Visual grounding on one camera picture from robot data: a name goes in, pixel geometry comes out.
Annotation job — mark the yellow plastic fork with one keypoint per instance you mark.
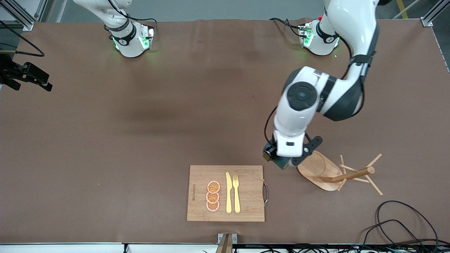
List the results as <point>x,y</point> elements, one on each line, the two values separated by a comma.
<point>236,196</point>

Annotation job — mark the metal mount bracket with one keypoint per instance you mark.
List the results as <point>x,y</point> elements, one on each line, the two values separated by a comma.
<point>227,246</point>

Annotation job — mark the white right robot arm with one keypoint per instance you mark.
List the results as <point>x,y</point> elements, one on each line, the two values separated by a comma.
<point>130,45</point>

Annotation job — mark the brown table cover sheet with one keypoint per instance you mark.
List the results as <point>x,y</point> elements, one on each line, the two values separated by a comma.
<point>105,211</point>

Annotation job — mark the yellow plastic knife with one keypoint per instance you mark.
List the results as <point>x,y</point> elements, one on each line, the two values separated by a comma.
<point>229,193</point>

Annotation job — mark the bamboo cutting board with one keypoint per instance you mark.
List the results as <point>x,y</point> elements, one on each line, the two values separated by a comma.
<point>246,189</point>

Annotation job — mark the dark green cup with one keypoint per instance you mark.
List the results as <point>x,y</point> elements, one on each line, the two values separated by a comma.
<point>281,163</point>

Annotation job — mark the wooden mug tree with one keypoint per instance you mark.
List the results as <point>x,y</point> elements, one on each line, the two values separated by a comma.
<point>316,168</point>

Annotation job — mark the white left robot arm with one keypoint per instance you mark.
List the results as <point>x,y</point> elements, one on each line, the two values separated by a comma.
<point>302,116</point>

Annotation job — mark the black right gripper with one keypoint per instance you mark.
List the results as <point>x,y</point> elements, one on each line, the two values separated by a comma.
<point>14,72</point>

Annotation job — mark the aluminium frame profile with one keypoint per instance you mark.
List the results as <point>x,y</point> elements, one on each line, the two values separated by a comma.
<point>26,24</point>
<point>427,21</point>

